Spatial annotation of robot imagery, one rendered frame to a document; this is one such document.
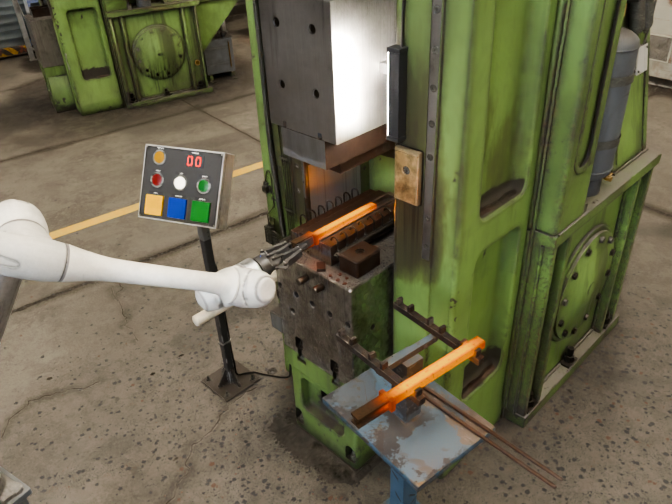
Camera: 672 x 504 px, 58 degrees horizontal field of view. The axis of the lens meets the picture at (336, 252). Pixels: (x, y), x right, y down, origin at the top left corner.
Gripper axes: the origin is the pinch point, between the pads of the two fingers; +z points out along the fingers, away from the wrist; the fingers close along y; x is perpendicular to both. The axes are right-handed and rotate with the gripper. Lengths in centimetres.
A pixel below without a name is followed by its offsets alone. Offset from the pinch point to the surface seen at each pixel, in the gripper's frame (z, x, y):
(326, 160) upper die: 6.2, 29.9, 7.4
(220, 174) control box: -1.2, 12.9, -41.5
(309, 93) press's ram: 6, 50, 2
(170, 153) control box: -8, 18, -62
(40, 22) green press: 117, -14, -504
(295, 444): -9, -100, -7
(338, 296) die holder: -0.9, -13.6, 16.4
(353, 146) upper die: 18.2, 30.3, 7.4
